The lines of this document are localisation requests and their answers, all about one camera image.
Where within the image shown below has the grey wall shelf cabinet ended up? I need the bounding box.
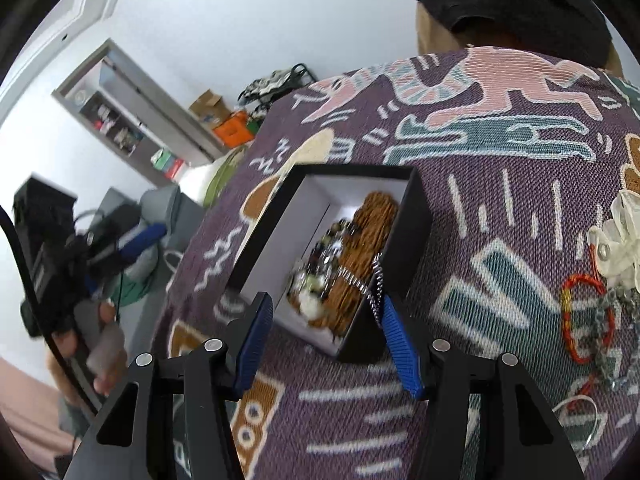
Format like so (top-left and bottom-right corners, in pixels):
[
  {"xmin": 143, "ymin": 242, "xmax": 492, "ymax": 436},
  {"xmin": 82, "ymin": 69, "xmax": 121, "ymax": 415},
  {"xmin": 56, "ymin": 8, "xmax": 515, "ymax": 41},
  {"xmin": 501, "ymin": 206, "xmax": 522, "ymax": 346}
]
[{"xmin": 52, "ymin": 40, "xmax": 229, "ymax": 188}]

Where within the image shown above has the black garment on chair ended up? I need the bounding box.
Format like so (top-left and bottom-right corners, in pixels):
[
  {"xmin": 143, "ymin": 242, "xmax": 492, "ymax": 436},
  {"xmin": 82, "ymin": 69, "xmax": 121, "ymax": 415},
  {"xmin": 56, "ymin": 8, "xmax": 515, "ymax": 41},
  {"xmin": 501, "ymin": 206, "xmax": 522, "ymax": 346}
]
[{"xmin": 416, "ymin": 0, "xmax": 612, "ymax": 68}]

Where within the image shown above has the orange paper bag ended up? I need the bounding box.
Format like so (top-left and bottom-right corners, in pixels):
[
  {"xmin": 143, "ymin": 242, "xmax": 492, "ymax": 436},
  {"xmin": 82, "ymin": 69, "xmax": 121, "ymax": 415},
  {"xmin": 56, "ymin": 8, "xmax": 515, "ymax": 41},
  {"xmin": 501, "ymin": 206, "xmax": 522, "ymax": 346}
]
[{"xmin": 214, "ymin": 110, "xmax": 254, "ymax": 148}]

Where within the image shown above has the thin silver hoop bangle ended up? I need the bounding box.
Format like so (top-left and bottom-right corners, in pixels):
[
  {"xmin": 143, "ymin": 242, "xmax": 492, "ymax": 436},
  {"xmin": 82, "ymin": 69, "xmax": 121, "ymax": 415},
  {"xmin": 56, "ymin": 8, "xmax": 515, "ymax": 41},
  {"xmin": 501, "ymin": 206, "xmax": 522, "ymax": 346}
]
[{"xmin": 552, "ymin": 394, "xmax": 605, "ymax": 453}]

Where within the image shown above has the brown wooden bead bracelet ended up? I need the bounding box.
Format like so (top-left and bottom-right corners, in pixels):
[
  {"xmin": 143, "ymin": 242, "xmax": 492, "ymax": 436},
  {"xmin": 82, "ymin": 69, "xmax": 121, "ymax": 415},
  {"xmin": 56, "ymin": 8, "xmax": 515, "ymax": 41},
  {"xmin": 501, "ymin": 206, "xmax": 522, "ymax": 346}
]
[{"xmin": 286, "ymin": 190, "xmax": 402, "ymax": 335}]

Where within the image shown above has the white fabric flower hair clip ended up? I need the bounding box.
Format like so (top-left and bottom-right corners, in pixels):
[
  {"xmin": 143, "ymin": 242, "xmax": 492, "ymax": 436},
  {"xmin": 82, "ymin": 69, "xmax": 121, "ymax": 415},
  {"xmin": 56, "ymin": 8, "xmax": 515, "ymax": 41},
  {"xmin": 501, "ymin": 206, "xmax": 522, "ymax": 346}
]
[{"xmin": 587, "ymin": 190, "xmax": 640, "ymax": 290}]

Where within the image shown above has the silver ball chain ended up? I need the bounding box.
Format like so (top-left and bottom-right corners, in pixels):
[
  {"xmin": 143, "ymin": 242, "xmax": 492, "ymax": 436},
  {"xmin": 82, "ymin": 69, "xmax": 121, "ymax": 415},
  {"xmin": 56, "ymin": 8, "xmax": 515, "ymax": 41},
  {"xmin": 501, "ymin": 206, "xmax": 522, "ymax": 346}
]
[{"xmin": 339, "ymin": 252, "xmax": 386, "ymax": 330}]

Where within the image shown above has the grey-blue bead bracelet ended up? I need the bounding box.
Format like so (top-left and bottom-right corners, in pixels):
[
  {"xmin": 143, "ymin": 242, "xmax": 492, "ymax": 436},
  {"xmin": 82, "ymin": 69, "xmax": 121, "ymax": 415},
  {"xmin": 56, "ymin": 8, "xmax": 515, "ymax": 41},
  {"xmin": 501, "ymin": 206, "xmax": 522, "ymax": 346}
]
[{"xmin": 587, "ymin": 286, "xmax": 640, "ymax": 394}]

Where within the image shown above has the left hand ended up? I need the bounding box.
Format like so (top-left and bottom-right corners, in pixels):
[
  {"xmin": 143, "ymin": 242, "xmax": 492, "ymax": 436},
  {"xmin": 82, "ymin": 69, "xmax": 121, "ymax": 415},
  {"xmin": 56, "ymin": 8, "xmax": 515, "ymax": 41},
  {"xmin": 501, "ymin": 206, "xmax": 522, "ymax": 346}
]
[{"xmin": 46, "ymin": 300, "xmax": 127, "ymax": 408}]

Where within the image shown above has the brown cardboard box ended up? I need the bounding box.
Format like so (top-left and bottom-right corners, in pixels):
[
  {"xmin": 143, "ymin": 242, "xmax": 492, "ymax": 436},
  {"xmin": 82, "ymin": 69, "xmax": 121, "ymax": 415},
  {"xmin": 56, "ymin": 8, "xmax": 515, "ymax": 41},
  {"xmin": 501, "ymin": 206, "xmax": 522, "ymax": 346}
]
[{"xmin": 189, "ymin": 90, "xmax": 232, "ymax": 129}]

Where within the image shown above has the red beaded bracelet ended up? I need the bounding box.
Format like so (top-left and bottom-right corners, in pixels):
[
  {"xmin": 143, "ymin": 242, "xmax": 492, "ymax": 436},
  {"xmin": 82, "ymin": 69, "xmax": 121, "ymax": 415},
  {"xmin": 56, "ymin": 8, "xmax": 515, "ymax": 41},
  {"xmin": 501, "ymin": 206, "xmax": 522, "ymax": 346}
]
[{"xmin": 560, "ymin": 273, "xmax": 618, "ymax": 366}]

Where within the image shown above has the dark stone bead bracelet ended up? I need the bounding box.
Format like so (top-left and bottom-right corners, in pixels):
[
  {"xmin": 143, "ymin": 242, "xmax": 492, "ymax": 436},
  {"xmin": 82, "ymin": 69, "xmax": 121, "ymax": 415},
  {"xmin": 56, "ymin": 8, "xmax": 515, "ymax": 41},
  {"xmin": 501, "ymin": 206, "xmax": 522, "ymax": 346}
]
[{"xmin": 290, "ymin": 218, "xmax": 362, "ymax": 311}]

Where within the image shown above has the green oval floor mat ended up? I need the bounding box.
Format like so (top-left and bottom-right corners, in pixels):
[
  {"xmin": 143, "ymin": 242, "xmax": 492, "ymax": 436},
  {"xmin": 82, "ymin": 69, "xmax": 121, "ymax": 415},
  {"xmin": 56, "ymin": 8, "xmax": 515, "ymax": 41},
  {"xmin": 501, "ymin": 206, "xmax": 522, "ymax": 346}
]
[{"xmin": 203, "ymin": 145, "xmax": 247, "ymax": 208}]

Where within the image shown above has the black shoe rack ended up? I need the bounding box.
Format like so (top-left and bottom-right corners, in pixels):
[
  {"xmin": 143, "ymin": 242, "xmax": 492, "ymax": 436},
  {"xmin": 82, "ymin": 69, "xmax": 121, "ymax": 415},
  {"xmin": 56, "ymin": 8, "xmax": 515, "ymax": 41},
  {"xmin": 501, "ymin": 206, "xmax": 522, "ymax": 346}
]
[{"xmin": 238, "ymin": 63, "xmax": 318, "ymax": 113}]

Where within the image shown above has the purple patterned woven blanket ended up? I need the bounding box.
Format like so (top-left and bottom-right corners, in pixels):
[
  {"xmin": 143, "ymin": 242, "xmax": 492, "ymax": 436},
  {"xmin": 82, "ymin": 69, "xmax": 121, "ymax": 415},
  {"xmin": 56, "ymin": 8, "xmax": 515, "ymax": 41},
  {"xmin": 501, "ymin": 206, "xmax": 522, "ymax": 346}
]
[{"xmin": 152, "ymin": 47, "xmax": 639, "ymax": 479}]

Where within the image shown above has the black jewelry box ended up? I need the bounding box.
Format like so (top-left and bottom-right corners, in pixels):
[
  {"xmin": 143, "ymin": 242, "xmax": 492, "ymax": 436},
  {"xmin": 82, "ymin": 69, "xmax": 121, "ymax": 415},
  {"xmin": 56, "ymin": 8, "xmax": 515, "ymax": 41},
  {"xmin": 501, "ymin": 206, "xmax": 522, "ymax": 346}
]
[{"xmin": 227, "ymin": 165, "xmax": 431, "ymax": 364}]

